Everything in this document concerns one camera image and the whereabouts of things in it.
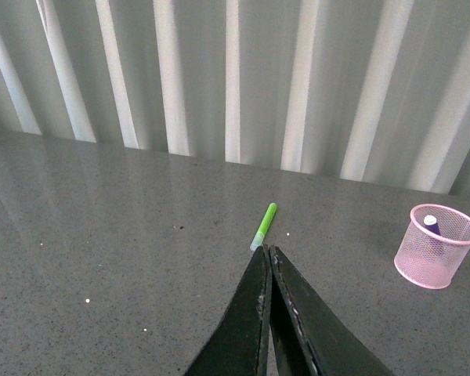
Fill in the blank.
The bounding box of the pink mesh cup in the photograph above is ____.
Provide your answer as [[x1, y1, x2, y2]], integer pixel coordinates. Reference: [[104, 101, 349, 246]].
[[393, 204, 470, 290]]

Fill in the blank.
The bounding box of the purple highlighter pen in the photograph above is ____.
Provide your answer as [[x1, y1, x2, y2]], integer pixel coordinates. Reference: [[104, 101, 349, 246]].
[[423, 215, 441, 236]]

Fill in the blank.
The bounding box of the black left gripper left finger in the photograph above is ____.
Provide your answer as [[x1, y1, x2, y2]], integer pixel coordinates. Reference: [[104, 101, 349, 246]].
[[185, 246, 273, 375]]

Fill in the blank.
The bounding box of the green highlighter pen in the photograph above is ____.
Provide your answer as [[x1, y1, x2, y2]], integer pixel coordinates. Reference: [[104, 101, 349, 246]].
[[250, 202, 277, 251]]

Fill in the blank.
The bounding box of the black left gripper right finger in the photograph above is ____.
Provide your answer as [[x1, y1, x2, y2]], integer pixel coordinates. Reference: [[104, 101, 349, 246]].
[[269, 246, 392, 375]]

